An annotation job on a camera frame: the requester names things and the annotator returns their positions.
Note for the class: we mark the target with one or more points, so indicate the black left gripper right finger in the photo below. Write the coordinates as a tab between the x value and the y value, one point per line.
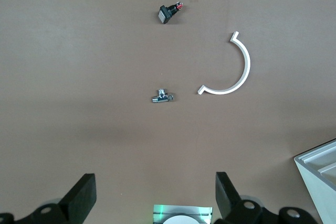
225	197

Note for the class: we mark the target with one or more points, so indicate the grey drawer cabinet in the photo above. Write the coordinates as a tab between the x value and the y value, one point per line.
319	182

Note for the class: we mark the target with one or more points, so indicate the chrome metal tee fitting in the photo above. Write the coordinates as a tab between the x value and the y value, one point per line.
162	97

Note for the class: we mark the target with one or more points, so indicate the black square push button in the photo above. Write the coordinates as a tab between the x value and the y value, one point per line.
166	14

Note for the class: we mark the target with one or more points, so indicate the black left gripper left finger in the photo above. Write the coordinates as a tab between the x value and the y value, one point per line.
78	197

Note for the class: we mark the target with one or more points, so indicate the white semicircular pipe clamp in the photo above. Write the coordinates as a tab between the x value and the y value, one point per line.
242	74

